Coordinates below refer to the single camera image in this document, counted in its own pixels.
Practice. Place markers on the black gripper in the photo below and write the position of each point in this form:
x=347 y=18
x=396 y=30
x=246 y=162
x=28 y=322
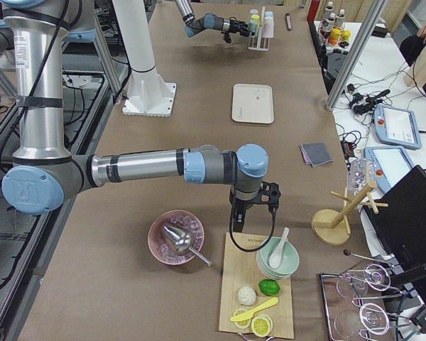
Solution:
x=236 y=25
x=242 y=206

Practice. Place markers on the green cup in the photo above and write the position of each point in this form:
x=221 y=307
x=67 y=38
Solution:
x=253 y=26

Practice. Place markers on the cream rabbit tray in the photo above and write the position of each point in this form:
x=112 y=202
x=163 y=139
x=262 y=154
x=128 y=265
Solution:
x=252 y=104

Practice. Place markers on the pink cup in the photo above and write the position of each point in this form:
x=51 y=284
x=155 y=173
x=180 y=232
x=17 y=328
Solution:
x=268 y=27

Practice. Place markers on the blue cup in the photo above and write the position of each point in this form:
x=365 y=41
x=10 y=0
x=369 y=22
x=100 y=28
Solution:
x=268 y=15

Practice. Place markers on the metal cylinder brush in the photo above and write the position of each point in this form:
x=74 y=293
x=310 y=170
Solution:
x=288 y=22

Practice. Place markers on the white ceramic spoon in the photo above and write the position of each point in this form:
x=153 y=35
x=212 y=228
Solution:
x=276 y=256

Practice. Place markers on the metal scoop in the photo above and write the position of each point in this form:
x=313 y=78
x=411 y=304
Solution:
x=181 y=241

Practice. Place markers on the green lime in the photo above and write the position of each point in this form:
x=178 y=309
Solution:
x=269 y=287

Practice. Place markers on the white steamed bun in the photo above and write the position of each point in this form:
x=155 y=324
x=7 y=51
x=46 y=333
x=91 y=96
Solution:
x=246 y=296

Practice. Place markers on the pink bowl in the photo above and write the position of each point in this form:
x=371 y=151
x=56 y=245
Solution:
x=160 y=248

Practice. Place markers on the wooden cutting board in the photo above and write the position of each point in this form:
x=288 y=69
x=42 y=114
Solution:
x=240 y=269

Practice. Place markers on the wooden mug tree stand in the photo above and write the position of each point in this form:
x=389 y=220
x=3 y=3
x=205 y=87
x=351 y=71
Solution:
x=332 y=227

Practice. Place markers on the yellow plastic knife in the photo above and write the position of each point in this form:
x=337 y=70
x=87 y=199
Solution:
x=249 y=313

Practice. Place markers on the grey folded cloth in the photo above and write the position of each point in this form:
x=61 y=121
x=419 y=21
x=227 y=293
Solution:
x=315 y=154

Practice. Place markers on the lemon slice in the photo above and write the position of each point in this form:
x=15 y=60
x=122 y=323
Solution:
x=261 y=325

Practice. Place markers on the glass on mug tree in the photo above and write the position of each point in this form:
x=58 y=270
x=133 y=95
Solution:
x=361 y=171

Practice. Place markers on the blue teach pendant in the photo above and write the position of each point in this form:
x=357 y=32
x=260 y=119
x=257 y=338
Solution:
x=391 y=164
x=396 y=126

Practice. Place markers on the black monitor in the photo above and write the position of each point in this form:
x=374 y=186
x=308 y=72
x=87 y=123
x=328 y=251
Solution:
x=401 y=226

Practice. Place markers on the white wire cup rack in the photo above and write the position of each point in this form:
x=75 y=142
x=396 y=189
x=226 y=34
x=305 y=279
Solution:
x=257 y=42

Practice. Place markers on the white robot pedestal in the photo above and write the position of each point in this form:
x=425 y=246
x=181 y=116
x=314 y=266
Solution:
x=147 y=92

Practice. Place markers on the aluminium frame post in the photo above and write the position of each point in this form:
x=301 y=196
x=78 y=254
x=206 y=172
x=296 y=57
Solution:
x=355 y=52

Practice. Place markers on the wire glass rack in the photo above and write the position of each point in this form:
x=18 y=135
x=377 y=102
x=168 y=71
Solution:
x=354 y=302

